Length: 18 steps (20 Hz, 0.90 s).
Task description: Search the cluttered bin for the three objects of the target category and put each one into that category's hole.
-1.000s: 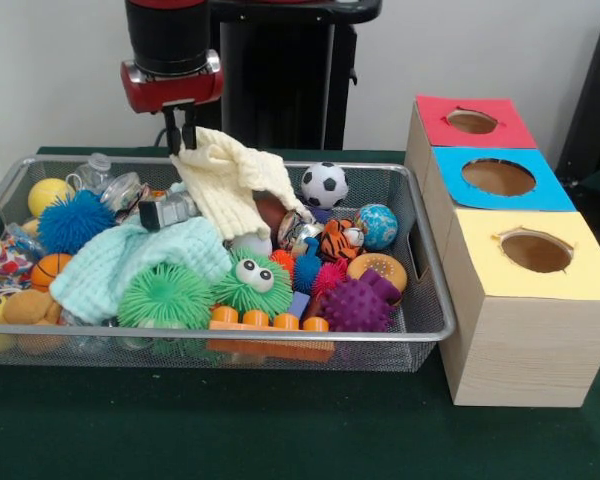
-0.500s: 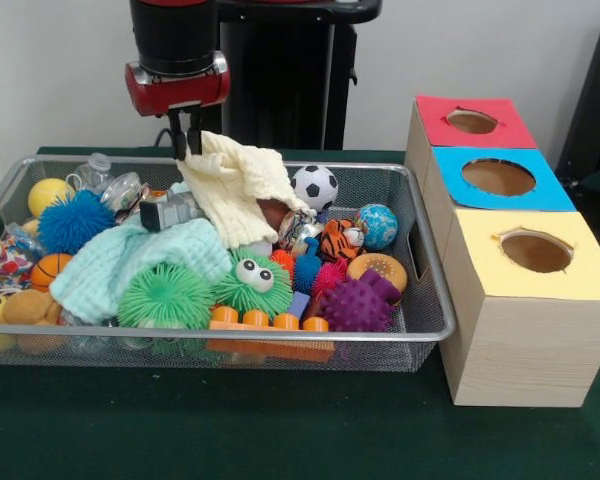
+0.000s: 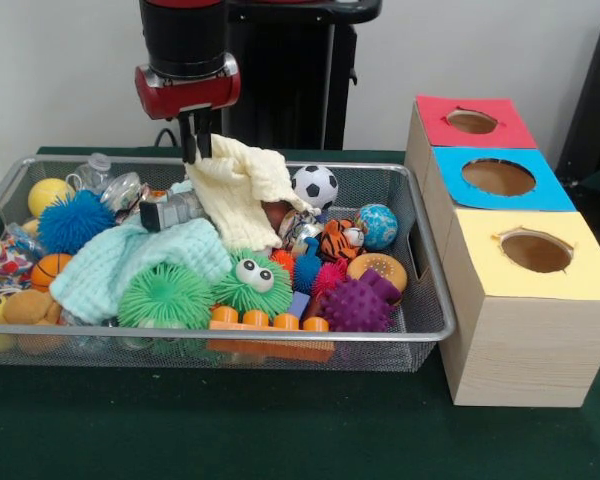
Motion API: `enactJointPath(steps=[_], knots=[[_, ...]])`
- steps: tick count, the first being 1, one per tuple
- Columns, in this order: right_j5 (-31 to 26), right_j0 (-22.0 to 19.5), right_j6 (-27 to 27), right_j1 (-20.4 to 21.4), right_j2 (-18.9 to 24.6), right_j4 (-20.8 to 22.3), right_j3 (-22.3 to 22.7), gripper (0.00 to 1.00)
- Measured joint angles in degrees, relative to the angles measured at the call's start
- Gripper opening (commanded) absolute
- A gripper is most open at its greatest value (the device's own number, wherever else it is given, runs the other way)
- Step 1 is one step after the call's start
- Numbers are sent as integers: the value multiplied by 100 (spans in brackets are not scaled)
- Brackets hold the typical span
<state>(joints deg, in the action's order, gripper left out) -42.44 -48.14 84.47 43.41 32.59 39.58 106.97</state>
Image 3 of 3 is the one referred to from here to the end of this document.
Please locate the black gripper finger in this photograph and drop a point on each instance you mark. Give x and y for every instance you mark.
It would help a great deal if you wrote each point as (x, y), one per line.
(189, 140)
(206, 132)

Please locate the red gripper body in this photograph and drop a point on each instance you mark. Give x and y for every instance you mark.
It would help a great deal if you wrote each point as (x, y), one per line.
(190, 95)

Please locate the cream muslin cloth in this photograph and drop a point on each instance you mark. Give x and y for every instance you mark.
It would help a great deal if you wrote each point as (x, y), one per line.
(240, 200)

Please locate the tiger plush toy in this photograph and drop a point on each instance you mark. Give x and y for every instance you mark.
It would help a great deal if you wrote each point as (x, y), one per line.
(337, 240)

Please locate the silver mesh bin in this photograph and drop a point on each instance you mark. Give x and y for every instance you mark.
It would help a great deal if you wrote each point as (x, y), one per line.
(280, 336)

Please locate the wooden box with three holes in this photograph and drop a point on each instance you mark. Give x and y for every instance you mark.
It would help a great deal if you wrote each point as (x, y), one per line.
(530, 350)

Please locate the grey plastic toy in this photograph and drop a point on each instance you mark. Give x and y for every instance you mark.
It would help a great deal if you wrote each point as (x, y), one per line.
(180, 210)

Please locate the black and white soccer ball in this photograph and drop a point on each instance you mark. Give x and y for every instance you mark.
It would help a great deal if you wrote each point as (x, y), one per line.
(314, 187)

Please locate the mint green muslin cloth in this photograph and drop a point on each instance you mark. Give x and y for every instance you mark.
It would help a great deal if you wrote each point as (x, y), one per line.
(130, 260)

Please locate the blue puffer ball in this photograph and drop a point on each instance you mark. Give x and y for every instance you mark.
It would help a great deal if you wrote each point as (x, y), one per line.
(75, 222)

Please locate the green puffer ball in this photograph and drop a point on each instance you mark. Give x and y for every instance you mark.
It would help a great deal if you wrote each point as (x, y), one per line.
(165, 297)

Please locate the green fuzzy ball with eyes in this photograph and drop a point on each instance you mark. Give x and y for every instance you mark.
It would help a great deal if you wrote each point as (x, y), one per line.
(240, 300)

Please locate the orange building block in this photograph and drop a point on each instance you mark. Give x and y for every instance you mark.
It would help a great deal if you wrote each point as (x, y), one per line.
(252, 318)

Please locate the blue globe ball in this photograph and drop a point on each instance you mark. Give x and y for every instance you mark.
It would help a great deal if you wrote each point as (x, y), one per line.
(377, 227)

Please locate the purple spiky ball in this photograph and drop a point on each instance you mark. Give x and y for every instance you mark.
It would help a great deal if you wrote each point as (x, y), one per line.
(352, 305)

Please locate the dark green tablecloth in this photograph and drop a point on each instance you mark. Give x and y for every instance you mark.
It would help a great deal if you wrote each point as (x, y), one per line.
(280, 425)

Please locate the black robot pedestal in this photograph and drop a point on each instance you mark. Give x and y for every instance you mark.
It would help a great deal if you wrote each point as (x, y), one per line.
(290, 75)

